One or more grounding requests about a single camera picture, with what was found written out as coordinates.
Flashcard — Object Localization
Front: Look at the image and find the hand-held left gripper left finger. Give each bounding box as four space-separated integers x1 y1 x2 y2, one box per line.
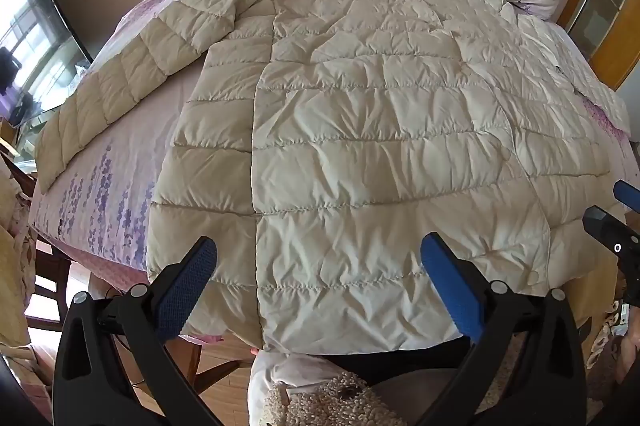
52 235 221 426

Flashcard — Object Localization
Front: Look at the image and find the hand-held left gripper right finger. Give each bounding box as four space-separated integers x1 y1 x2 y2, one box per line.
415 232 588 426

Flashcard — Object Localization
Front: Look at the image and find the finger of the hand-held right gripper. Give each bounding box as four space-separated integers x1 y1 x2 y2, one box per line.
582 205 640 258
613 179 640 208

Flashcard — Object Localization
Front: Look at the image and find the cream quilted down jacket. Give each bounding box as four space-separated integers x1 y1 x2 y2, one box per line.
34 0 632 354

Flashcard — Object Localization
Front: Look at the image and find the pink floral bed sheet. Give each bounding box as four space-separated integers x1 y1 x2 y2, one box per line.
30 0 632 344

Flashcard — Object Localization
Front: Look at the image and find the wooden chair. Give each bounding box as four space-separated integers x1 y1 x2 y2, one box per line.
22 241 76 337

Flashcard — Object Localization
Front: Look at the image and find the beige fleece garment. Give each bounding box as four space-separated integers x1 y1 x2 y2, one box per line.
262 371 408 426

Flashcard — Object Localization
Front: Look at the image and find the yellow cloth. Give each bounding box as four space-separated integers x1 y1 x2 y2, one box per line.
0 151 38 349

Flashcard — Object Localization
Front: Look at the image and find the flat screen television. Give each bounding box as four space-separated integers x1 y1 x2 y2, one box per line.
0 0 95 128

